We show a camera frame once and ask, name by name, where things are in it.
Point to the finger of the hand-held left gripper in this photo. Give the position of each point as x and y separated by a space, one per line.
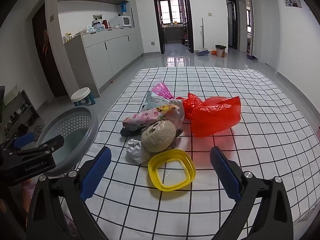
23 139
53 141

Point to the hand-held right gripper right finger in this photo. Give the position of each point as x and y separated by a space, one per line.
225 175

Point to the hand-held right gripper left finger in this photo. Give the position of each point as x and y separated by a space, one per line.
96 175

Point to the grey plastic laundry basket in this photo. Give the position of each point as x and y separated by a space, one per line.
75 127

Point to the white paper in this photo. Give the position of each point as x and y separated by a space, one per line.
135 151

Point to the red plastic bag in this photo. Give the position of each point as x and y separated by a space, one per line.
215 117

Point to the beige plush toy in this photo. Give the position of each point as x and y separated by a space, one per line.
157 135

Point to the pink snack packet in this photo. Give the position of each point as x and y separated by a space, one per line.
145 116

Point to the grey shoe rack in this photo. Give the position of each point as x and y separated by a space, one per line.
25 110

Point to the white stool with blue legs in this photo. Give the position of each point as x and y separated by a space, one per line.
80 93

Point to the black white checked blanket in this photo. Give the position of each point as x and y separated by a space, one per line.
262 120

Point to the dark wooden door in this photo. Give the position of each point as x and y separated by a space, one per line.
47 55

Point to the grey sideboard cabinet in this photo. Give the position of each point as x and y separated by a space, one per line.
105 55

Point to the pink soft object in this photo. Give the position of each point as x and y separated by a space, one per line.
318 133

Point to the pink foil wrapper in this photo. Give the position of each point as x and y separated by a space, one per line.
162 90

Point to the blue floor object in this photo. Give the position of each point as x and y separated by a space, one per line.
250 57

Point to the woven waste bin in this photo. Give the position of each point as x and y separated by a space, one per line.
221 52

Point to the red bottle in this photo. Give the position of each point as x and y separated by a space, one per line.
105 24

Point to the white microwave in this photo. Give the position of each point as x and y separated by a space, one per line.
120 21

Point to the blue wall-mounted box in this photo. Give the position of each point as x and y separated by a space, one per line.
123 7

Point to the dark door frame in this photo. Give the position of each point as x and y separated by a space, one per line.
155 17

